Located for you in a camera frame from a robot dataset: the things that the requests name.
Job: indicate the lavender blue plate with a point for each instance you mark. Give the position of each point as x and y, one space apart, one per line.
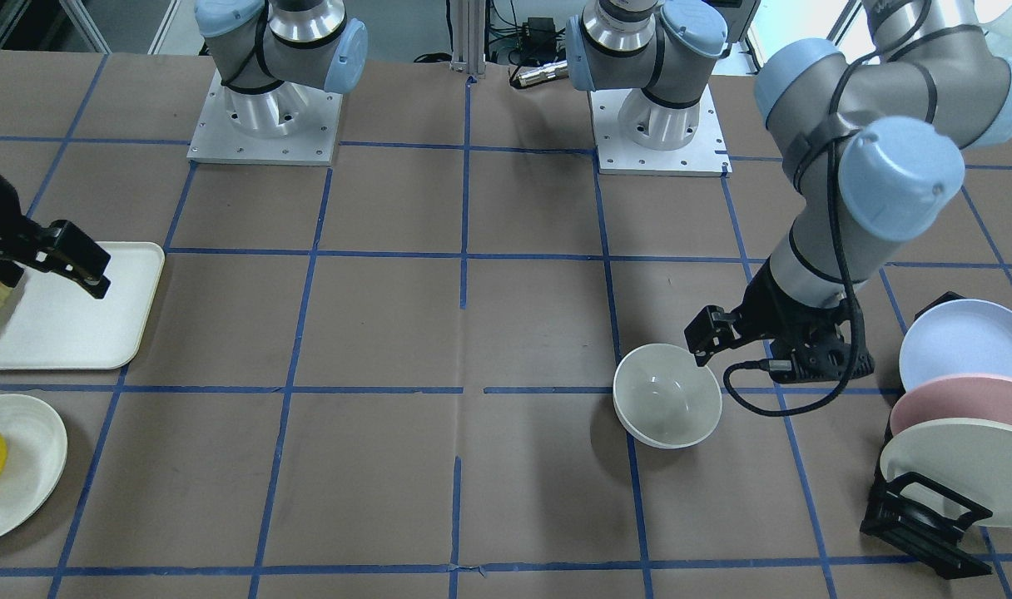
963 336

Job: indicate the aluminium frame post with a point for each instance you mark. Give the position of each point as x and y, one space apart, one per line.
468 22

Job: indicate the pink plate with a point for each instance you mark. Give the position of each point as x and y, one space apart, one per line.
971 395

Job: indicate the cream ceramic bowl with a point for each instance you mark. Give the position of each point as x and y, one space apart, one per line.
664 399

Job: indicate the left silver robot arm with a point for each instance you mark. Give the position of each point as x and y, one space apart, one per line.
876 152

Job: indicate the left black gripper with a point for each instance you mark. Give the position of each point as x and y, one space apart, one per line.
764 306

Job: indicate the cream round plate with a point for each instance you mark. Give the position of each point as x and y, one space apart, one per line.
37 446

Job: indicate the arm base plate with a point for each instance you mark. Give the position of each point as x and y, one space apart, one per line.
292 125
636 137

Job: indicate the cream rectangular tray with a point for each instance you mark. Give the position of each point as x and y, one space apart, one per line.
50 324

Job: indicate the cream plate in rack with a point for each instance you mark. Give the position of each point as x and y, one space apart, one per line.
970 456

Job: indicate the black dish rack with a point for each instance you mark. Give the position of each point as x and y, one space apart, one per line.
920 531

